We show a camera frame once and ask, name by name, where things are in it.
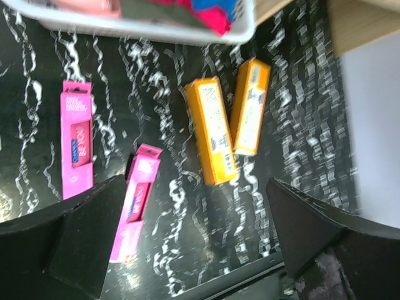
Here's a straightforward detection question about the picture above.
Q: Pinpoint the yellow toothpaste box right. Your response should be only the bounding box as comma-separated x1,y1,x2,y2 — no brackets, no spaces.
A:
229,58,271,156

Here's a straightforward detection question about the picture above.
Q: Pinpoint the yellow toothpaste box left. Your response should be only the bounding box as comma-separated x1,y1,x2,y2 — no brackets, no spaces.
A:
185,77,237,186

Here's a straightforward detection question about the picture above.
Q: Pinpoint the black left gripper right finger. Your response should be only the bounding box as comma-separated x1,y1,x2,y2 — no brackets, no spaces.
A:
266,178,399,299

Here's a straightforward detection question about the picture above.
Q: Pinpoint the grey cloth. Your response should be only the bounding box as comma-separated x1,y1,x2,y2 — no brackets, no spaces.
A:
120,0,206,28

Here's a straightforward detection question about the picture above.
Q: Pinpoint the yellow toothpaste box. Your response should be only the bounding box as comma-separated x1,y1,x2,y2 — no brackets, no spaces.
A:
185,77,237,186
229,58,271,156

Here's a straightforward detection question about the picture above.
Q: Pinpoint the blue cloth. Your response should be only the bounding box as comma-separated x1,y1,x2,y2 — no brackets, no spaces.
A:
191,0,237,21

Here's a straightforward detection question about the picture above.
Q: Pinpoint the magenta cloth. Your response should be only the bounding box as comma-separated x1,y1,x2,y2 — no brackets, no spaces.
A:
152,0,233,36

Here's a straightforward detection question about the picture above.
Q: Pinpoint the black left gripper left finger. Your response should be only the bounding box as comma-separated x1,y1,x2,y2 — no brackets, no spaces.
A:
1,175,126,299

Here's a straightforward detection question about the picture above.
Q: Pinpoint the white plastic basket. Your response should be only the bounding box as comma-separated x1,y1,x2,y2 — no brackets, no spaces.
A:
2,1,256,45

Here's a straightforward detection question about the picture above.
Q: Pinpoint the pink cloth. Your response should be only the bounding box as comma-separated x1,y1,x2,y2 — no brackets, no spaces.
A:
50,0,121,18

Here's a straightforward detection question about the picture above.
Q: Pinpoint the wooden shelf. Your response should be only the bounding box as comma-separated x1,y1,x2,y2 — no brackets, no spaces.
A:
255,1,399,56

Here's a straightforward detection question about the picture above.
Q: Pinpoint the pink toothpaste box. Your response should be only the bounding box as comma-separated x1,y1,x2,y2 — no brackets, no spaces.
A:
60,81,94,200
109,144,162,264

